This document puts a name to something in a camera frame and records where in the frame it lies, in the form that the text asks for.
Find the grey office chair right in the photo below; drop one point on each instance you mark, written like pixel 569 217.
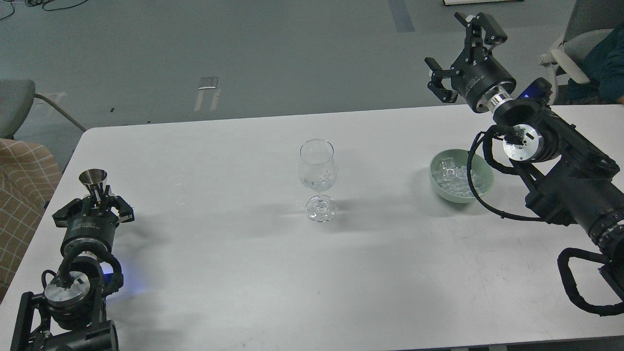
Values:
pixel 589 23

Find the green bowl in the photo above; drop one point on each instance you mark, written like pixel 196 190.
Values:
pixel 478 164

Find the steel double jigger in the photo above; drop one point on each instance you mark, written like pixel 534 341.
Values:
pixel 95 182

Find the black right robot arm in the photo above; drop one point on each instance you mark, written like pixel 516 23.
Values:
pixel 569 179

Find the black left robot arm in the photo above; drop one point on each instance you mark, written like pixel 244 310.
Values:
pixel 70 314

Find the person in teal sweater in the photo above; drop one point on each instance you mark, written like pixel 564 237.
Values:
pixel 604 66

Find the pile of ice cubes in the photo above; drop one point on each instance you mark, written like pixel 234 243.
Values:
pixel 453 179

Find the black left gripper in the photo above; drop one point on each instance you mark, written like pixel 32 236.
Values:
pixel 82 226

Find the beige checkered cushion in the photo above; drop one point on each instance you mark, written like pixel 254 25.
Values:
pixel 29 176

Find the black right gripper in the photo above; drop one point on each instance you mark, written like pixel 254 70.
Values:
pixel 475 71

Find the clear wine glass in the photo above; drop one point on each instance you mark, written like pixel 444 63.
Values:
pixel 317 170

